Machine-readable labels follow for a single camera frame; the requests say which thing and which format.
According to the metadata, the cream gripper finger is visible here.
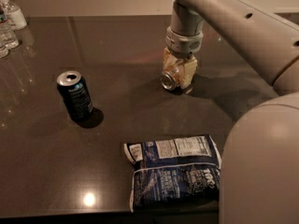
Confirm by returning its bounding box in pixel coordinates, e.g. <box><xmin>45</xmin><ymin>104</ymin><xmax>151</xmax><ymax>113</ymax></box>
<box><xmin>178</xmin><ymin>56</ymin><xmax>197</xmax><ymax>89</ymax></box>
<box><xmin>162</xmin><ymin>48</ymin><xmax>180</xmax><ymax>75</ymax></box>

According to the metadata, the orange soda can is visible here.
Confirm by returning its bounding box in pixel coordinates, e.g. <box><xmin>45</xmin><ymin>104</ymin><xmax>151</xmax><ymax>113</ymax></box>
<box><xmin>161</xmin><ymin>68</ymin><xmax>179</xmax><ymax>91</ymax></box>

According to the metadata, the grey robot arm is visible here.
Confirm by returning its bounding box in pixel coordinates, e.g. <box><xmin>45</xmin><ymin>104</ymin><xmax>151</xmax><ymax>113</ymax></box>
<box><xmin>168</xmin><ymin>0</ymin><xmax>299</xmax><ymax>224</ymax></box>

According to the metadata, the dark blue soda can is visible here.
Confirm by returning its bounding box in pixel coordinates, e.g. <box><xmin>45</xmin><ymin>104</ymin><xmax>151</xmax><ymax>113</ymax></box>
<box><xmin>57</xmin><ymin>71</ymin><xmax>93</xmax><ymax>121</ymax></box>

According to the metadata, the blue chip bag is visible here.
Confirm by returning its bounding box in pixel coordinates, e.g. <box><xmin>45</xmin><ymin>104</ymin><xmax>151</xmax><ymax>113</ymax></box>
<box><xmin>123</xmin><ymin>134</ymin><xmax>221</xmax><ymax>211</ymax></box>

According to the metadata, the white pump sanitizer bottle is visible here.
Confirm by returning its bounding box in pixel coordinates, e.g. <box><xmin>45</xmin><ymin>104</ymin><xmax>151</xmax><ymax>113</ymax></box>
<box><xmin>0</xmin><ymin>0</ymin><xmax>27</xmax><ymax>30</ymax></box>

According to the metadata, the clear plastic water bottle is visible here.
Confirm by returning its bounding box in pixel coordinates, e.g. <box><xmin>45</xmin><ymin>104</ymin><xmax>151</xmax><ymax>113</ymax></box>
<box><xmin>0</xmin><ymin>8</ymin><xmax>20</xmax><ymax>49</ymax></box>

